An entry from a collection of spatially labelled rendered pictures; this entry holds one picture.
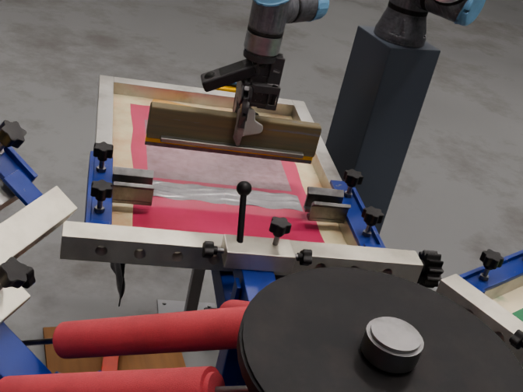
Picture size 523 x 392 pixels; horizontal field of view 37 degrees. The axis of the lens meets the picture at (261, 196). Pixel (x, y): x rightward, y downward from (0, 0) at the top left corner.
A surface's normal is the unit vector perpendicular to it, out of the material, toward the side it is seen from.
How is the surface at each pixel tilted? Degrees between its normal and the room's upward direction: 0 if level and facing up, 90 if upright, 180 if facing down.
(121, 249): 90
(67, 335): 52
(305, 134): 90
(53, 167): 0
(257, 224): 0
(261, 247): 0
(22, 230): 32
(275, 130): 90
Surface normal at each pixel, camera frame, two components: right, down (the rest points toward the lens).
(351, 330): 0.20, -0.85
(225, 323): -0.45, -0.36
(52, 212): 0.66, -0.54
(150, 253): 0.15, 0.51
